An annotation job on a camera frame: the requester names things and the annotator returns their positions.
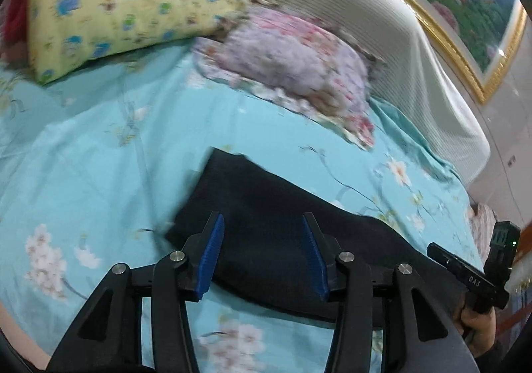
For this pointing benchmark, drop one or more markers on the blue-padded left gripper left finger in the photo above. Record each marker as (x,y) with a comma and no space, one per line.
(202,251)

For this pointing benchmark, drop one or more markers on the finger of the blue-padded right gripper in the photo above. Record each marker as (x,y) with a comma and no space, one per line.
(447,259)

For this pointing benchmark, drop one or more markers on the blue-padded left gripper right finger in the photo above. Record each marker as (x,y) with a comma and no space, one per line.
(320,251)

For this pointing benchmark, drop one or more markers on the black fleece pants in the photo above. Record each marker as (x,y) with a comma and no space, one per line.
(261,260)

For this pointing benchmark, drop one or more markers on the person's right hand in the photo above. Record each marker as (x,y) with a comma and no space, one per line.
(481,328)

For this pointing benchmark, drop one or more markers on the plaid cloth beside bed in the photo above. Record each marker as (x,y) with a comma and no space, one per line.
(482,222)

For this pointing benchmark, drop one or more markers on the light blue floral bedsheet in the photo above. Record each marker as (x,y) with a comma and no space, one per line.
(94,168)

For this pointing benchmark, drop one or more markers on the pink purple floral pillow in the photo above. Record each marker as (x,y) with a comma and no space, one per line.
(301,63)

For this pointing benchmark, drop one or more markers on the white striped headboard cover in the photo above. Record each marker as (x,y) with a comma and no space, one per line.
(413,79)

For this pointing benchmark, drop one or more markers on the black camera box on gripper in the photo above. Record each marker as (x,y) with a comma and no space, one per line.
(503,247)

